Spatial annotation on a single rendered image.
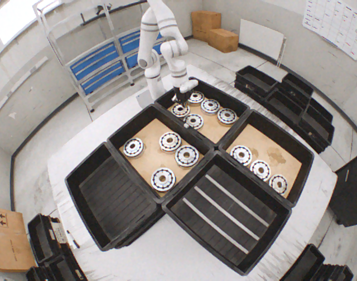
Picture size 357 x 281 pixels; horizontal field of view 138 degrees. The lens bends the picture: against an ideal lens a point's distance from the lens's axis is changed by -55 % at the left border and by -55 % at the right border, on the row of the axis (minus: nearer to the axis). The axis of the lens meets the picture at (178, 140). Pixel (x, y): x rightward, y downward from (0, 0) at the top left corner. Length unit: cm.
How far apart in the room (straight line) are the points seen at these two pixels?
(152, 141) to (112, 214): 40
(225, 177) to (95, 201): 61
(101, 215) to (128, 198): 16
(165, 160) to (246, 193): 38
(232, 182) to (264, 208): 19
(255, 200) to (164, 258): 48
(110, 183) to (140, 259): 41
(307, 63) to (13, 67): 535
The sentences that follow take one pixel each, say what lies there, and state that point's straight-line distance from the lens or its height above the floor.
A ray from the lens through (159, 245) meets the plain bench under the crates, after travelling 77.
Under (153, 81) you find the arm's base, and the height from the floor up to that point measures 95.
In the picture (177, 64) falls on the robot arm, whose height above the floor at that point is 114.
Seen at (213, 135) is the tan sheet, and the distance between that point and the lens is 74.
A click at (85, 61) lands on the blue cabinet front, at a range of 233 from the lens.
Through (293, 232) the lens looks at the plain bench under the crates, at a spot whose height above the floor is 70.
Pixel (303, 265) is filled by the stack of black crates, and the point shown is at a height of 27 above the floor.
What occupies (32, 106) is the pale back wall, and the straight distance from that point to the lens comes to 350.
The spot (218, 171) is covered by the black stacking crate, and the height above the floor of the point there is 83.
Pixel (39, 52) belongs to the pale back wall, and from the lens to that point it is 316.
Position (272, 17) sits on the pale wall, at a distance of 345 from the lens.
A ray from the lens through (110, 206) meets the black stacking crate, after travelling 72.
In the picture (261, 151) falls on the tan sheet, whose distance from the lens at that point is 75.
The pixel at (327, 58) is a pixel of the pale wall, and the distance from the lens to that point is 329.
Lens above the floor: 144
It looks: 58 degrees down
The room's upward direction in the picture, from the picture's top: 11 degrees counter-clockwise
